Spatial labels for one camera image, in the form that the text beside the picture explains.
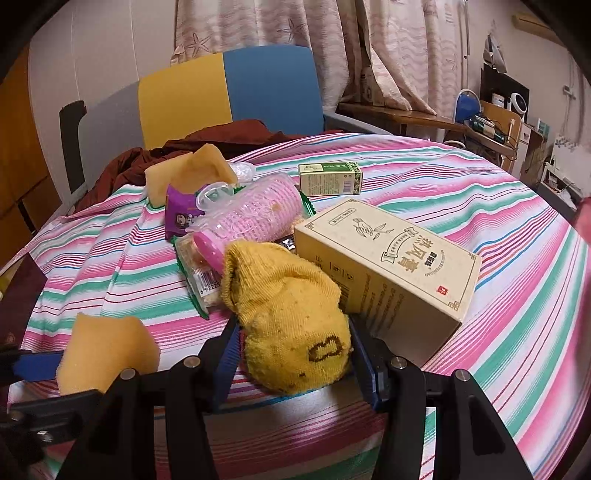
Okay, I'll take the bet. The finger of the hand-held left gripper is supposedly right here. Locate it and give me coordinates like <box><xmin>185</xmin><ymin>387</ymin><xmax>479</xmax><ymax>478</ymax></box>
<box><xmin>0</xmin><ymin>389</ymin><xmax>109</xmax><ymax>462</ymax></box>
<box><xmin>0</xmin><ymin>348</ymin><xmax>64</xmax><ymax>385</ymax></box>

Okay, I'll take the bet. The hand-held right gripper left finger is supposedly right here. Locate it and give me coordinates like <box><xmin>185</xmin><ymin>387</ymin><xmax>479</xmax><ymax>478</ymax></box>
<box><xmin>60</xmin><ymin>316</ymin><xmax>243</xmax><ymax>480</ymax></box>

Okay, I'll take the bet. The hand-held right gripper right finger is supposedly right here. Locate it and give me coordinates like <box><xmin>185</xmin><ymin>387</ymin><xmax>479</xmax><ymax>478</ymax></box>
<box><xmin>348</xmin><ymin>316</ymin><xmax>541</xmax><ymax>480</ymax></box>

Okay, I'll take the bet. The yellow sock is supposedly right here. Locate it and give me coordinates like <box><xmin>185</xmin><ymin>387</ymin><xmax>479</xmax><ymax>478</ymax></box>
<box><xmin>221</xmin><ymin>240</ymin><xmax>354</xmax><ymax>395</ymax></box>

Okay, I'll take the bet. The yellow sponge block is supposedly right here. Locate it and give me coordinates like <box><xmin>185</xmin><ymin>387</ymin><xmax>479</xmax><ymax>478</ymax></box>
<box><xmin>144</xmin><ymin>143</ymin><xmax>238</xmax><ymax>206</ymax></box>
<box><xmin>56</xmin><ymin>312</ymin><xmax>161</xmax><ymax>396</ymax></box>

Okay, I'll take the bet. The clear cracker packet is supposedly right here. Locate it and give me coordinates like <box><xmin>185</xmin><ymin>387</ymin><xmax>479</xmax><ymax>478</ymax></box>
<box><xmin>174</xmin><ymin>233</ymin><xmax>241</xmax><ymax>319</ymax></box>

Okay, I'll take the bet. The purple snack packet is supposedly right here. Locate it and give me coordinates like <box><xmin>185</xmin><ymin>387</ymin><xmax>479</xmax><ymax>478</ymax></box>
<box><xmin>165</xmin><ymin>184</ymin><xmax>208</xmax><ymax>243</ymax></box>

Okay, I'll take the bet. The large beige carton box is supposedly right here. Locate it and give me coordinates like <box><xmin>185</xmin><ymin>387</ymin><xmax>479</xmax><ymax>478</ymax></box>
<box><xmin>294</xmin><ymin>196</ymin><xmax>483</xmax><ymax>367</ymax></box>

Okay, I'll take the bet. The striped pink green cloth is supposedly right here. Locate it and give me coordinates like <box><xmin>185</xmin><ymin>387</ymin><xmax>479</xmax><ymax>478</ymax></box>
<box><xmin>0</xmin><ymin>133</ymin><xmax>591</xmax><ymax>480</ymax></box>

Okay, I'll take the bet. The small green carton box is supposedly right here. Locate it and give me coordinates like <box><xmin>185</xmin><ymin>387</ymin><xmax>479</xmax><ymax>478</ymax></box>
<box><xmin>298</xmin><ymin>161</ymin><xmax>363</xmax><ymax>198</ymax></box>

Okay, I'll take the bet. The wooden wardrobe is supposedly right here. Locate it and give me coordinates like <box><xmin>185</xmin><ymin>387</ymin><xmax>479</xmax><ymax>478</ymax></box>
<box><xmin>0</xmin><ymin>46</ymin><xmax>61</xmax><ymax>268</ymax></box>

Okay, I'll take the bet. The dark red jacket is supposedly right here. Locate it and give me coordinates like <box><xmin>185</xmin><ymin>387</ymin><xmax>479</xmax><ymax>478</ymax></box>
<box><xmin>76</xmin><ymin>119</ymin><xmax>345</xmax><ymax>210</ymax></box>

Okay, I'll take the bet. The wooden side desk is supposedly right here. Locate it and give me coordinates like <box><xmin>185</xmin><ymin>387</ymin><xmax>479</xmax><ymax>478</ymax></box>
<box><xmin>337</xmin><ymin>102</ymin><xmax>515</xmax><ymax>160</ymax></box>

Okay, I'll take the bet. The grey yellow blue chair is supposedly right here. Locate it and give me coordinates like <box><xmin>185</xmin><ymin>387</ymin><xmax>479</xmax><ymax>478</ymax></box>
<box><xmin>59</xmin><ymin>45</ymin><xmax>393</xmax><ymax>199</ymax></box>

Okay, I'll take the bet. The wooden cabinet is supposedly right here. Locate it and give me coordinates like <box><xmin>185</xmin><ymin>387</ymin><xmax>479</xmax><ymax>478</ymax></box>
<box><xmin>480</xmin><ymin>99</ymin><xmax>546</xmax><ymax>176</ymax></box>

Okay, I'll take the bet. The blue white round appliance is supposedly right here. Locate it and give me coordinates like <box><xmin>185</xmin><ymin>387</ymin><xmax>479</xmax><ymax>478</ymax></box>
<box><xmin>455</xmin><ymin>90</ymin><xmax>483</xmax><ymax>125</ymax></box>

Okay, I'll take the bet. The white round desk fan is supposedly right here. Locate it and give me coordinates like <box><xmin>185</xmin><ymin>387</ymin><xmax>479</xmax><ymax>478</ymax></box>
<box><xmin>510</xmin><ymin>92</ymin><xmax>530</xmax><ymax>123</ymax></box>

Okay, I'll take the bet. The black monitor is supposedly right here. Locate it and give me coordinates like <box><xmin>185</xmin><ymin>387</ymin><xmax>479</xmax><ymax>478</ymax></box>
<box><xmin>480</xmin><ymin>67</ymin><xmax>529</xmax><ymax>112</ymax></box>

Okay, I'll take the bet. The patterned pink curtain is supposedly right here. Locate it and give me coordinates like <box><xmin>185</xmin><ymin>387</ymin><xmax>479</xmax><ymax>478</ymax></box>
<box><xmin>170</xmin><ymin>0</ymin><xmax>472</xmax><ymax>116</ymax></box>

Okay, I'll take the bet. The white metal pole stand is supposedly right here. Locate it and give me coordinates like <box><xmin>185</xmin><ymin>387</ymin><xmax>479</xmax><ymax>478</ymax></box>
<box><xmin>456</xmin><ymin>0</ymin><xmax>468</xmax><ymax>93</ymax></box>

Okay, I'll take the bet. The white air conditioner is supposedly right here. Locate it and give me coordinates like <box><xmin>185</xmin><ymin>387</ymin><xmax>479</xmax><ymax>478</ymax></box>
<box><xmin>512</xmin><ymin>13</ymin><xmax>561</xmax><ymax>35</ymax></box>

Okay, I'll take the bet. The grey wall hung item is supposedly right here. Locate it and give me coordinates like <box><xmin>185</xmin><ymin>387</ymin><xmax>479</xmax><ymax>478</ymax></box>
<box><xmin>482</xmin><ymin>34</ymin><xmax>509</xmax><ymax>72</ymax></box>

